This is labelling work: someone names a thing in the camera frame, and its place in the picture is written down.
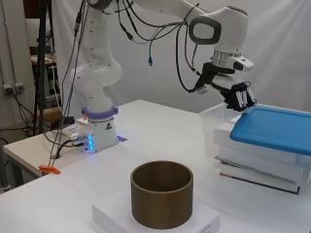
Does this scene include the thick white book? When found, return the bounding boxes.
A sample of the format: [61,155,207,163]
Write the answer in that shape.
[213,120,311,166]

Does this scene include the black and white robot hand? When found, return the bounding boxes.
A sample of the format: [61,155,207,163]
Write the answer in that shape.
[211,74,259,113]

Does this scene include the black wrist bracket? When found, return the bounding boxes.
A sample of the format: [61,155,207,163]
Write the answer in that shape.
[193,62,236,95]

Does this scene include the long black straight cables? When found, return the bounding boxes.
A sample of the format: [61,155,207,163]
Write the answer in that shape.
[48,0,87,163]

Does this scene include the blue plastic lid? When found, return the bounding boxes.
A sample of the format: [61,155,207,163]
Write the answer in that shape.
[229,105,311,157]

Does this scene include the black tripod stand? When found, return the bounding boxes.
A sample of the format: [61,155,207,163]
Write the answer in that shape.
[32,0,54,135]

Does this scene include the orange clamp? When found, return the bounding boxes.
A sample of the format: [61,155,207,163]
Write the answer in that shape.
[38,164,62,176]

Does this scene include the clear plastic box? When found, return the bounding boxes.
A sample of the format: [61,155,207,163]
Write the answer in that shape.
[199,102,311,163]

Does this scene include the cardboard box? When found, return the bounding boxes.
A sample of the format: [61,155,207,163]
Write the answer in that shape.
[38,106,64,124]

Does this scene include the white flat box stand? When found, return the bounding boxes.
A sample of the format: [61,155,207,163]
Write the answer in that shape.
[91,190,222,233]

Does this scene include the white side table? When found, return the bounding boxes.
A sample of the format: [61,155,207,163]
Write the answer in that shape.
[3,127,98,195]

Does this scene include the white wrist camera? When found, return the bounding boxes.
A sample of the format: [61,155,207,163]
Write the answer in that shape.
[226,54,256,73]

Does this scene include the blue-tipped cable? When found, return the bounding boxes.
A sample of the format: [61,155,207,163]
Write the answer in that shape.
[147,28,156,67]

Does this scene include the brown round tub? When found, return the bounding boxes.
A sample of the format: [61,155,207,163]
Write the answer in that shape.
[129,160,194,230]

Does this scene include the white hanging sheet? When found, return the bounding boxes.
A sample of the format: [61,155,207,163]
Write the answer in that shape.
[52,0,311,115]

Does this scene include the grey wall outlet box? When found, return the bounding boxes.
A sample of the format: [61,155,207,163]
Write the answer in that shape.
[3,83,25,95]

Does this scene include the black looped arm cables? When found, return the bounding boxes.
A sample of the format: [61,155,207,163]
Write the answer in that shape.
[115,0,208,95]

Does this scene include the white book with dark cover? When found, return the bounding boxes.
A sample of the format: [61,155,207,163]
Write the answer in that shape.
[219,161,307,195]

